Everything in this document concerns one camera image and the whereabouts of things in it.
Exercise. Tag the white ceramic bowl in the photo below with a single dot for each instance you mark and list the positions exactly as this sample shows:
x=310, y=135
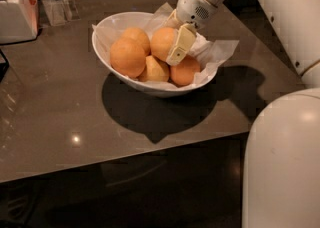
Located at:
x=110, y=25

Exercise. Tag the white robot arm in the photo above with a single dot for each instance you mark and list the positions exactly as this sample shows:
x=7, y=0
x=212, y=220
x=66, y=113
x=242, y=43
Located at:
x=281, y=174

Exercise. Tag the white napkin box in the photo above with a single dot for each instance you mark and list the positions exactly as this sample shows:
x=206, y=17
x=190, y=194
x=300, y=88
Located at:
x=18, y=20

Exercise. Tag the large left orange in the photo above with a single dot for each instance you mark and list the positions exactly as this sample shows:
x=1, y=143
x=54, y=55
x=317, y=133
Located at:
x=127, y=57

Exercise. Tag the small front yellow orange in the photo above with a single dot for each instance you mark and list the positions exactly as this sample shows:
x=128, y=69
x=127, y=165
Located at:
x=155, y=70

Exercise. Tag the black object at left edge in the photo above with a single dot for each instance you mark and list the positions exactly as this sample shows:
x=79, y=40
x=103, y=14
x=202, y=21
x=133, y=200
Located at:
x=4, y=65

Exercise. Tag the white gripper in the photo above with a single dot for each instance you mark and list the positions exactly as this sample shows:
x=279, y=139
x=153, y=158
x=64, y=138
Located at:
x=192, y=9

